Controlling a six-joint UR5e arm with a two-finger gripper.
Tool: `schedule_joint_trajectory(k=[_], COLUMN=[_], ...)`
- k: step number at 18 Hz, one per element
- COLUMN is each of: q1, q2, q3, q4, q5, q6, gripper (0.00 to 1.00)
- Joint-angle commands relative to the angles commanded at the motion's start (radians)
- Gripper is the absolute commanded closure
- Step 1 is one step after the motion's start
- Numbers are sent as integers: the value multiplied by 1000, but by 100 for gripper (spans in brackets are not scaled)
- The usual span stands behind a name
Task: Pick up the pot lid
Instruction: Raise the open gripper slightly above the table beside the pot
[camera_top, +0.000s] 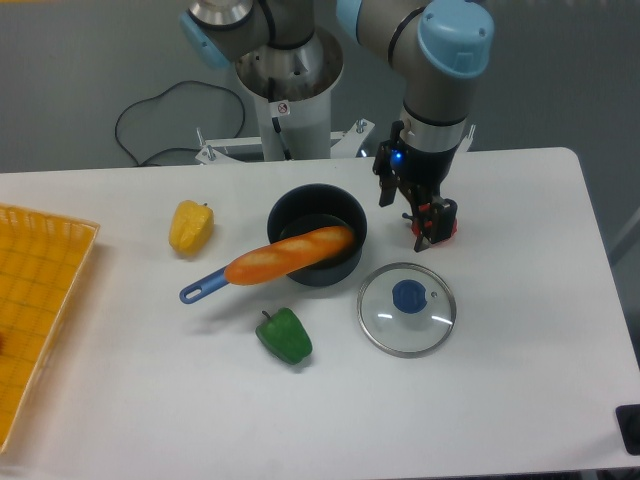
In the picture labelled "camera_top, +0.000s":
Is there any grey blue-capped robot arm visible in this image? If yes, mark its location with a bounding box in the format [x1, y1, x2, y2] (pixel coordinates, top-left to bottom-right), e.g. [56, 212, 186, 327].
[179, 1, 494, 251]

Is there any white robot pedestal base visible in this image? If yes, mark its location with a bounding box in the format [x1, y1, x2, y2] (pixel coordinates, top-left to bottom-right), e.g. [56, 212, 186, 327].
[194, 29, 476, 165]

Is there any dark blue saucepan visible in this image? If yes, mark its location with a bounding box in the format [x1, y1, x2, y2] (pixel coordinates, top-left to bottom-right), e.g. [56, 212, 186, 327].
[179, 184, 367, 304]

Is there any orange baguette bread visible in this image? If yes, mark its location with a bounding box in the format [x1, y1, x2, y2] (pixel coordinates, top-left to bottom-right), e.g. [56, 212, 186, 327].
[223, 226, 356, 286]

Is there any yellow plastic basket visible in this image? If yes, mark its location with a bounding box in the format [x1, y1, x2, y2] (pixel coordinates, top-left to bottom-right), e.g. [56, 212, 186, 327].
[1, 204, 100, 451]

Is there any black table corner device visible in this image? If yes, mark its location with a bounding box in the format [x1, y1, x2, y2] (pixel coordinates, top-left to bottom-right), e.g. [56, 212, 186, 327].
[615, 404, 640, 456]

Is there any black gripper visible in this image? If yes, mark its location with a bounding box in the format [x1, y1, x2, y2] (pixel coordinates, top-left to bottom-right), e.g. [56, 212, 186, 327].
[373, 120, 457, 252]

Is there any small red object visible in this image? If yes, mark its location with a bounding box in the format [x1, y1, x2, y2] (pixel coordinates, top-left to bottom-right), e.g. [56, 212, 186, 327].
[411, 220, 458, 251]

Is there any black floor cable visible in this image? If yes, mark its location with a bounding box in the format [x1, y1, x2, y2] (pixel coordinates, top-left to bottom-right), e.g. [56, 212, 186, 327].
[114, 80, 247, 168]

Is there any glass pot lid blue knob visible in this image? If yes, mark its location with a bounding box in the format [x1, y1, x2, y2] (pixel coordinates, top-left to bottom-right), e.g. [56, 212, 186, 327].
[357, 262, 457, 358]

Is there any green bell pepper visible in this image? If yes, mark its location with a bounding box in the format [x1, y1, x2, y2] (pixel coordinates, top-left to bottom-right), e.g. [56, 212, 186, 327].
[255, 307, 313, 367]

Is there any yellow bell pepper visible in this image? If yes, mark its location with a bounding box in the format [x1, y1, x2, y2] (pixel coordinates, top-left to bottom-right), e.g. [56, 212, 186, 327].
[168, 200, 214, 257]

